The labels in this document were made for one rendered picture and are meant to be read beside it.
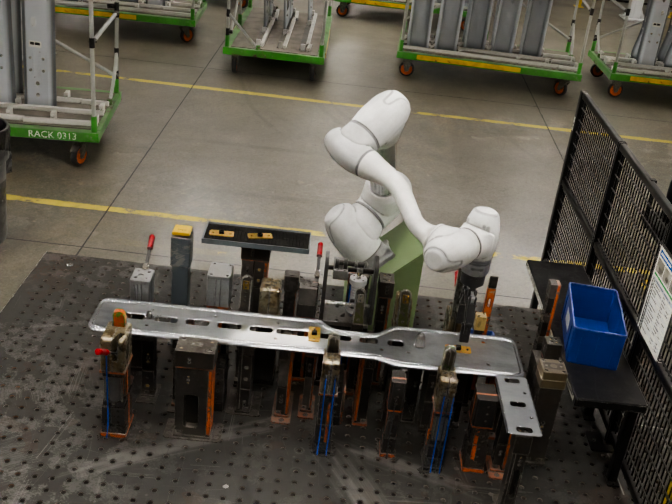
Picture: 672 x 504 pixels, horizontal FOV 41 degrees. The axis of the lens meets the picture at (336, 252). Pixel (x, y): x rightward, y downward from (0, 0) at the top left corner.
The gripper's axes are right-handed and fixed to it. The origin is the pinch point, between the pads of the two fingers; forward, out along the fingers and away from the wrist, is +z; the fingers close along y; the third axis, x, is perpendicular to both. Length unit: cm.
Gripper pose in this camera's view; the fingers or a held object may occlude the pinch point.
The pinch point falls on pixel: (462, 326)
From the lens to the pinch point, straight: 286.8
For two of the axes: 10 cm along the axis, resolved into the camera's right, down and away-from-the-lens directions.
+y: -0.3, 4.7, -8.8
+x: 9.9, 1.1, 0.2
